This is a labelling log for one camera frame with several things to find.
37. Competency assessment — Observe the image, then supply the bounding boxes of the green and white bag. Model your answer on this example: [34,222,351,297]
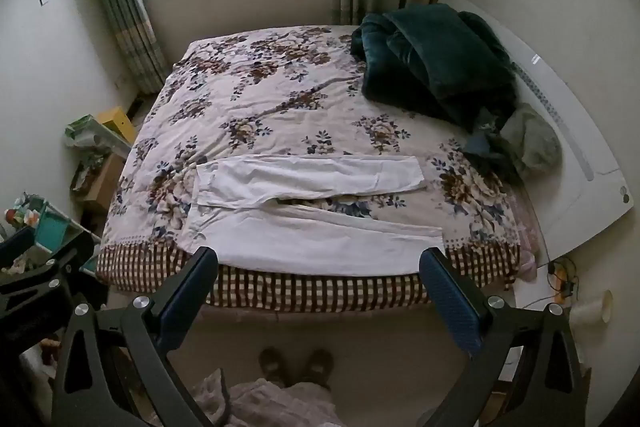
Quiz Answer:
[62,114,133,158]

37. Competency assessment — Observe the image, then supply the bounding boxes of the yellow box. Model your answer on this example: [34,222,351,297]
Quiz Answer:
[95,106,138,145]

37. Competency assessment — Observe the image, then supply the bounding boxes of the grey-green garment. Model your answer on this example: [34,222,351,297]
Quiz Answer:
[500,103,563,180]

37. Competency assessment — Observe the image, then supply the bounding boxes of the pink cloth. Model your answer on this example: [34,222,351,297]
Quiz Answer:
[517,252,538,283]

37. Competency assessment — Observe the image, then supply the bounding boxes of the floral bed sheet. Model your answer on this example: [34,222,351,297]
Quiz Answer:
[95,24,543,313]

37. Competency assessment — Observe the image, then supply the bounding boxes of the white headboard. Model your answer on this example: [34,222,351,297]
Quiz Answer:
[435,0,630,263]

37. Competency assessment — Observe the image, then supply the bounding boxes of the person's right shoe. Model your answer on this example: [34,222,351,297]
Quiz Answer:
[302,348,335,390]

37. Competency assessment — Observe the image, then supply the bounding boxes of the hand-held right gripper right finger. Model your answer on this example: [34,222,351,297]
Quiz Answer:
[419,248,586,427]

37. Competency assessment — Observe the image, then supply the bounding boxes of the white pants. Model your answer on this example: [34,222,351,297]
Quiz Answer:
[180,154,446,278]

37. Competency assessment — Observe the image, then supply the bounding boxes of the orange power strip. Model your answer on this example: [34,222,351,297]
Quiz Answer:
[547,257,581,300]

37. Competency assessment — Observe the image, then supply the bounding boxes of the cardboard box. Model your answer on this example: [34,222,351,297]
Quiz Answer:
[70,152,126,212]

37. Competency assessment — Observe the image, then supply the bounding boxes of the person's pink clothing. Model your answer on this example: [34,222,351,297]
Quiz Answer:
[190,369,336,427]

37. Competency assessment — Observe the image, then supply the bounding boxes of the dark green blanket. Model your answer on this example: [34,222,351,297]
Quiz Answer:
[350,3,518,130]

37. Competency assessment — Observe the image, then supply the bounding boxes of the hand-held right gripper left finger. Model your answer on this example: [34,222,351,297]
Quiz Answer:
[52,246,221,427]

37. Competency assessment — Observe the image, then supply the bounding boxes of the dark blue clothing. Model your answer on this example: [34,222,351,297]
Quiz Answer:
[462,107,523,188]

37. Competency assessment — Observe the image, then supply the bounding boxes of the paper cup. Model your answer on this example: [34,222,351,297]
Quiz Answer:
[570,289,615,333]

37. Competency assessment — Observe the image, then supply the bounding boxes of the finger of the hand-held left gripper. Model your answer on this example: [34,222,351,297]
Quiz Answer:
[0,234,108,308]

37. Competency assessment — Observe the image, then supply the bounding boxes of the teal box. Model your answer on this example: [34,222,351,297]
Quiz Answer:
[32,202,83,253]

